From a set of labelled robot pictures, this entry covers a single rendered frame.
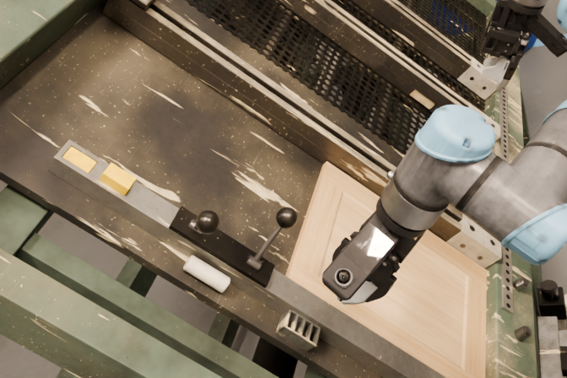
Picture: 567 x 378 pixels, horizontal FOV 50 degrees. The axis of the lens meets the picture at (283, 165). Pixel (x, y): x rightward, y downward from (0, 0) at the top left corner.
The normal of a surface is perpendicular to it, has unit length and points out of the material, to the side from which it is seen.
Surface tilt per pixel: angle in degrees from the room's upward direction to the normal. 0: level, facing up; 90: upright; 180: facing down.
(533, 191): 36
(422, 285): 54
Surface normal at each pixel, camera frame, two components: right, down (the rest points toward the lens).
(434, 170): -0.55, 0.44
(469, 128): 0.29, -0.66
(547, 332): -0.36, -0.77
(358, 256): -0.05, -0.33
